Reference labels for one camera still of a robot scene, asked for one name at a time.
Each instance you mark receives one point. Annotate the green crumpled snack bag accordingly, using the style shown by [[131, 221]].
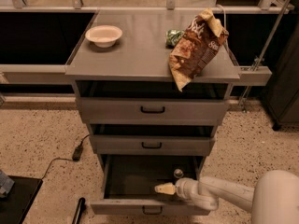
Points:
[[172, 37]]

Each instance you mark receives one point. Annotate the black power adapter with cable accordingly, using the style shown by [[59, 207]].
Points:
[[75, 156]]

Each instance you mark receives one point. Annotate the redbull can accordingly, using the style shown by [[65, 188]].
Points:
[[178, 173]]

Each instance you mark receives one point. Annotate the grey drawer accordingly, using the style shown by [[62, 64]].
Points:
[[129, 186], [141, 102], [172, 140]]

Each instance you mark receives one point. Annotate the brown chip bag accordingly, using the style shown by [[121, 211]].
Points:
[[200, 43]]

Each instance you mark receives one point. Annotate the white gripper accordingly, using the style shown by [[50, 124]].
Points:
[[184, 187]]

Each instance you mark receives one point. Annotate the white bowl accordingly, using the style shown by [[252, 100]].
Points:
[[104, 36]]

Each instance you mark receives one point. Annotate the grey middle drawer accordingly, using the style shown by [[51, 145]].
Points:
[[172, 140]]

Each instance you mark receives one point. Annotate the metal diagonal pole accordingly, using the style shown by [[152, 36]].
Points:
[[258, 61]]

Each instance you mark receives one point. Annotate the dark cabinet at right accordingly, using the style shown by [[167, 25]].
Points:
[[281, 94]]

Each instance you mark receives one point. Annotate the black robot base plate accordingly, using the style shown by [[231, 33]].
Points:
[[14, 208]]

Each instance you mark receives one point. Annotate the blue grey object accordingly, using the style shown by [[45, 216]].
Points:
[[6, 184]]

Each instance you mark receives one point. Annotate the grey drawer cabinet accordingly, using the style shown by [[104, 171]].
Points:
[[141, 53]]

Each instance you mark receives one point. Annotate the black cylindrical handle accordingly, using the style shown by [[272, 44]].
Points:
[[79, 210]]

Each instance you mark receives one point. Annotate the grey bottom drawer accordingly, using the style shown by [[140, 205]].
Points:
[[129, 186]]

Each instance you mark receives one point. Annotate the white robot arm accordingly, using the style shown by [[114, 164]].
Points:
[[274, 199]]

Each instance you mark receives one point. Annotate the grey top drawer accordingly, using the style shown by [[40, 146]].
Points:
[[141, 102]]

